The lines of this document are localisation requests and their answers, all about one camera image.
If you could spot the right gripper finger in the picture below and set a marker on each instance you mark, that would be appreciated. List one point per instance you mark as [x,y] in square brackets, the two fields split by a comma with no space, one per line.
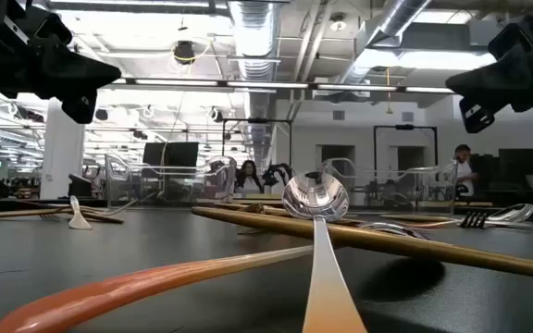
[493,81]
[484,113]

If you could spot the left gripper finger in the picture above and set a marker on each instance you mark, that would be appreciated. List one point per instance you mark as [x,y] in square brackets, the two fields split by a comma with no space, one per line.
[77,69]
[80,108]

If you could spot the clear plastic bin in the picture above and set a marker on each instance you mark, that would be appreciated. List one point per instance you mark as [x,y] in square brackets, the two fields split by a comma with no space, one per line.
[340,168]
[111,168]

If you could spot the black fork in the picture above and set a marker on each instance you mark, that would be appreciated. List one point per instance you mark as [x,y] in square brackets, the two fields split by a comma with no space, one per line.
[474,220]

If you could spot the gold chopstick rod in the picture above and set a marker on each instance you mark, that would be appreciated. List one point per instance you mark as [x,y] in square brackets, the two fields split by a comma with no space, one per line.
[410,246]

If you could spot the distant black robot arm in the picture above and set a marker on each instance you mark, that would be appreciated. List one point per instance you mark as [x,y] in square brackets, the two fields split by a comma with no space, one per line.
[278,173]

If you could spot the black monitor on arm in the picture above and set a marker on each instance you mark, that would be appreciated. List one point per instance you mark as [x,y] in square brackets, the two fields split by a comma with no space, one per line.
[521,162]

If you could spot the white column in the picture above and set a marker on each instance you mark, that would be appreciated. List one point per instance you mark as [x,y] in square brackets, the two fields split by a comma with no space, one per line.
[63,148]

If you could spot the person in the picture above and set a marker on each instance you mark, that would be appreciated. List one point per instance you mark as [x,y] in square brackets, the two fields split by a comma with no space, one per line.
[248,180]
[464,171]

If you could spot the black background monitor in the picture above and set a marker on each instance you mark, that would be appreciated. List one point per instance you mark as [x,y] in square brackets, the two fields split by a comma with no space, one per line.
[169,157]

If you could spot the overhead light bar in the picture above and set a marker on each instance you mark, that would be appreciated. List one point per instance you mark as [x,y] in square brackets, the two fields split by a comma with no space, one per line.
[266,85]

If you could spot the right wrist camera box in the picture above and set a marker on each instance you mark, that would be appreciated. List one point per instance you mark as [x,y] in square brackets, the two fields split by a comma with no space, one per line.
[509,41]

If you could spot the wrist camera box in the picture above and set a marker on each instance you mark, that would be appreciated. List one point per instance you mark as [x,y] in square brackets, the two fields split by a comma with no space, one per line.
[53,30]
[509,41]

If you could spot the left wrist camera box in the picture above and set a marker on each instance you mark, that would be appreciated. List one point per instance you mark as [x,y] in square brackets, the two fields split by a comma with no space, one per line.
[53,30]

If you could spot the black rectangular stand frame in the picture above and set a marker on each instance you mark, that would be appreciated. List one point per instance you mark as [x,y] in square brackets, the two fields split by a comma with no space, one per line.
[405,127]
[257,120]

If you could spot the black ceiling dome camera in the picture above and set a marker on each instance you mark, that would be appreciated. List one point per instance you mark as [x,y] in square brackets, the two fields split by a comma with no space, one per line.
[184,52]

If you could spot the spiral silver air duct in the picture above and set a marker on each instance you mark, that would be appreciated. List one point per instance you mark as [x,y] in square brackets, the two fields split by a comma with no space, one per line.
[400,14]

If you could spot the ribbed silver air duct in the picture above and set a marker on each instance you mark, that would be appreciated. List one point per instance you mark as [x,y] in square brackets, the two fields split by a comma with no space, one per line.
[252,37]

